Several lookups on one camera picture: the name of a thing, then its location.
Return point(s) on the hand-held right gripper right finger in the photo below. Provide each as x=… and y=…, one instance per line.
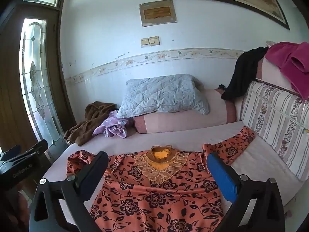
x=221, y=177

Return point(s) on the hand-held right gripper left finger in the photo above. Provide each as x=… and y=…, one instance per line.
x=95, y=171

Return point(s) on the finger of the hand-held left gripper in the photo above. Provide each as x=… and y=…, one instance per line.
x=10, y=152
x=33, y=148

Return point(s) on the orange black floral shirt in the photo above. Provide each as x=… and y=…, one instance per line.
x=157, y=198

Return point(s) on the purple patterned cloth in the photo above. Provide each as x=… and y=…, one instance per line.
x=111, y=128

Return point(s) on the brown crumpled cloth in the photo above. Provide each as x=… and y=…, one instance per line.
x=84, y=125

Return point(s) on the wooden door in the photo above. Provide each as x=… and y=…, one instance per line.
x=9, y=89

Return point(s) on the stained glass door panel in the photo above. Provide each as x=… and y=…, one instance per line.
x=36, y=82

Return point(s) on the pink bolster pillow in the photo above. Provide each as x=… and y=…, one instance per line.
x=181, y=120

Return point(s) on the striped beige cloth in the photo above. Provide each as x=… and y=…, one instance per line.
x=277, y=125

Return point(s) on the grey quilted pillow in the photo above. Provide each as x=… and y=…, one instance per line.
x=164, y=94

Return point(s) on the black cloth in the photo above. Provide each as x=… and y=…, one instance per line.
x=241, y=77

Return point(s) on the pink cushion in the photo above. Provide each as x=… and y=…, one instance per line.
x=268, y=75

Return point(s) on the magenta cloth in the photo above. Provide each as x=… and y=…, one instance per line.
x=289, y=62

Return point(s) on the small framed plaque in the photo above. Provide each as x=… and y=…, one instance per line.
x=157, y=13

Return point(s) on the beige light switch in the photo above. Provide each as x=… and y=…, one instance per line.
x=150, y=41

